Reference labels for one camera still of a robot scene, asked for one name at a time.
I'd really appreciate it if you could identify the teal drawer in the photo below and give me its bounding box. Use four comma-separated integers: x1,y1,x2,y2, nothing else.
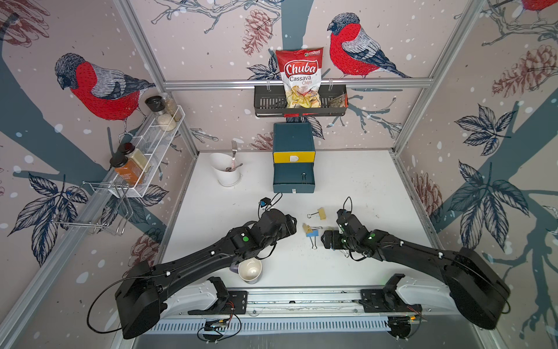
273,163,315,193

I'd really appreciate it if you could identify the yellow top drawer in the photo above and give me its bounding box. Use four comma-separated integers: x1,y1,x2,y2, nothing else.
273,151,316,164

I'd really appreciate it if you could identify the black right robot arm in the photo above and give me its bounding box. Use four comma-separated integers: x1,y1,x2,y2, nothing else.
321,209,511,330

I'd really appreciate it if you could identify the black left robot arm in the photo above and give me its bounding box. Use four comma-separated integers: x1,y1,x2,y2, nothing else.
115,209,297,340

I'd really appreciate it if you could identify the yellow binder clip far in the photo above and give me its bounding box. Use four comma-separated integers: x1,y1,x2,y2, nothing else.
307,207,327,220

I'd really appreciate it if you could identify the teal mini drawer cabinet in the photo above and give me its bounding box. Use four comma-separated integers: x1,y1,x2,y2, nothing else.
272,121,317,193

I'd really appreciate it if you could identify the white and purple mug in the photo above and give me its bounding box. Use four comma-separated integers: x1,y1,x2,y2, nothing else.
230,258,263,284

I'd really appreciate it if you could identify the white utensil cup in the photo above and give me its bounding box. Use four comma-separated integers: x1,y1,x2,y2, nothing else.
209,153,241,188

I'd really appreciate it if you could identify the metal fork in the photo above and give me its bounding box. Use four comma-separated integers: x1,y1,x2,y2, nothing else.
225,140,238,172

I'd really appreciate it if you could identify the orange spice jar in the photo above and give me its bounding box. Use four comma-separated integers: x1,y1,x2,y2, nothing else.
110,153,143,186

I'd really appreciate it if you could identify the beige spice jar black lid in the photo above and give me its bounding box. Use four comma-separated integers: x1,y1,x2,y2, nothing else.
118,142,151,172

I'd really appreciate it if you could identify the clear spice jar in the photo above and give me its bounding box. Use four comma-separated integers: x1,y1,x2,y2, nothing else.
161,92,182,122

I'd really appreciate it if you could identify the red cassava chips bag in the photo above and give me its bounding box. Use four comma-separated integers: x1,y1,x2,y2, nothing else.
276,48,323,108

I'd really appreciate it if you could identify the white spice jar black lid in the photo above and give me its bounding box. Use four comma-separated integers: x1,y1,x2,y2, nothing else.
145,95,177,132

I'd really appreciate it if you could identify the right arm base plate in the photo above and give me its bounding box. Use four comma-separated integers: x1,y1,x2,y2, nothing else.
357,273,422,314

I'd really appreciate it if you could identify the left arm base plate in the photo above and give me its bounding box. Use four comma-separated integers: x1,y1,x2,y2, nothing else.
187,276,248,316

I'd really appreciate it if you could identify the small electronics board with wires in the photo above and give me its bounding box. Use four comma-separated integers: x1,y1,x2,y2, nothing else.
196,314,243,343

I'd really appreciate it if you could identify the black wire wall basket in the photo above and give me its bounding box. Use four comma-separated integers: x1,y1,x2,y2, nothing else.
254,85,348,118

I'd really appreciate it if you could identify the white wire spice rack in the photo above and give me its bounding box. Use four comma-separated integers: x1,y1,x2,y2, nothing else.
109,107,185,198

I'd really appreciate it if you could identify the metal wire rack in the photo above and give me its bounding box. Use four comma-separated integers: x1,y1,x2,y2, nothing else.
50,181,134,236

